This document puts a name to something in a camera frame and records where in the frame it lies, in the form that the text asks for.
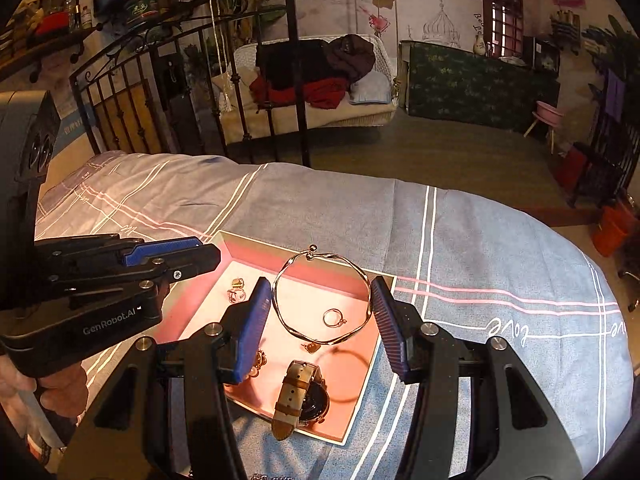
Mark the red bucket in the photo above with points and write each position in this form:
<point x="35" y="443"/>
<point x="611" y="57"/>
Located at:
<point x="612" y="230"/>

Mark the green patterned cabinet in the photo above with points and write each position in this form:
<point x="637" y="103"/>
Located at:
<point x="475" y="85"/>

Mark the silver twisted bangle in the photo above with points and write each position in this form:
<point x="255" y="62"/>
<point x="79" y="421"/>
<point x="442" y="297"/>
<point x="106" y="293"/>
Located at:
<point x="312" y="248"/>

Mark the pale green box pink inside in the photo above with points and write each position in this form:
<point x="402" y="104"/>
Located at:
<point x="360" y="390"/>

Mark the small wall organiser shelf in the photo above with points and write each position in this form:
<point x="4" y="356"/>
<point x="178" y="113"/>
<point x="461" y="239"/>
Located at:
<point x="566" y="30"/>

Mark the pale blue pillow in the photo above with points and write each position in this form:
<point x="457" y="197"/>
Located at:
<point x="370" y="90"/>

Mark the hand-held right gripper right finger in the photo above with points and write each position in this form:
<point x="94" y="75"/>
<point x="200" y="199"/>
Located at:
<point x="390" y="330"/>

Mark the dark brown jacket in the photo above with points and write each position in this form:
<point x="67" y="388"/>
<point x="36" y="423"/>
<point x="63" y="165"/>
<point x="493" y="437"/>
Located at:
<point x="350" y="55"/>

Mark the large wall poster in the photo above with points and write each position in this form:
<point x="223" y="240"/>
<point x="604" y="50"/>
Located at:
<point x="425" y="5"/>

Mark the grey striped bed sheet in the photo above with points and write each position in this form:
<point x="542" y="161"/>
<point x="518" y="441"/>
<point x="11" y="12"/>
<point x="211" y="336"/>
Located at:
<point x="475" y="240"/>

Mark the purple cloth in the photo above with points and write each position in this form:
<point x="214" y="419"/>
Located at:
<point x="615" y="92"/>

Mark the black garment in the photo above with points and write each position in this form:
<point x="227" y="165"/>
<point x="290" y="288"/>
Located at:
<point x="290" y="60"/>

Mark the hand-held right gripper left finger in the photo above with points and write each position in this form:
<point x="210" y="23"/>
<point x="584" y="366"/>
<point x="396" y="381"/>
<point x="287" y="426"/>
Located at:
<point x="252" y="330"/>

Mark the pink basin on stool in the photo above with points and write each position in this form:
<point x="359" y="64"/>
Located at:
<point x="547" y="110"/>

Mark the black metal fence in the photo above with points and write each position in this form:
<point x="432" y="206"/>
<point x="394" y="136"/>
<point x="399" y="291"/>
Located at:
<point x="607" y="160"/>

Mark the black iron bed frame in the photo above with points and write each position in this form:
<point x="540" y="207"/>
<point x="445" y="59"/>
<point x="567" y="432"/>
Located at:
<point x="291" y="85"/>

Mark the person's left hand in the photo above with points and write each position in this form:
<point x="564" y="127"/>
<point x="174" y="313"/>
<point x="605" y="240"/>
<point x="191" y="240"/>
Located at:
<point x="60" y="390"/>

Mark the red item on shelf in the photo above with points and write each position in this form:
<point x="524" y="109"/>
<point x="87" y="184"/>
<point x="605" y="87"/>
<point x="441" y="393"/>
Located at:
<point x="54" y="24"/>

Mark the small pale vase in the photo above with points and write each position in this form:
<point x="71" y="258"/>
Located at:
<point x="480" y="45"/>

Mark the green round tin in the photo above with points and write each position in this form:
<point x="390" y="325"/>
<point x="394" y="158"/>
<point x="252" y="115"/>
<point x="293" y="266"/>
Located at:
<point x="142" y="10"/>

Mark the red garment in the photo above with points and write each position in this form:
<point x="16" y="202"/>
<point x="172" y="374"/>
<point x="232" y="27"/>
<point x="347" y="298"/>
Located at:
<point x="320" y="92"/>

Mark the dark wall shelf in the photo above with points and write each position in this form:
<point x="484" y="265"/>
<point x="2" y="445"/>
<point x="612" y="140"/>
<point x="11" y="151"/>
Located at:
<point x="50" y="45"/>

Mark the small black appliance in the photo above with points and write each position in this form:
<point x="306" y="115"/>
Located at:
<point x="546" y="57"/>

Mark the small gold pendant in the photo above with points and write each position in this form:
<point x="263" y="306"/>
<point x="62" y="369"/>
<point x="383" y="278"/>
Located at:
<point x="311" y="347"/>

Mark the dark red bag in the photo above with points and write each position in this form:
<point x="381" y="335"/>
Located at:
<point x="571" y="170"/>

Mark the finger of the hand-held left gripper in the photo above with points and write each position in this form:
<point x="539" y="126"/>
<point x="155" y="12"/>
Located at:
<point x="195" y="260"/>
<point x="165" y="247"/>

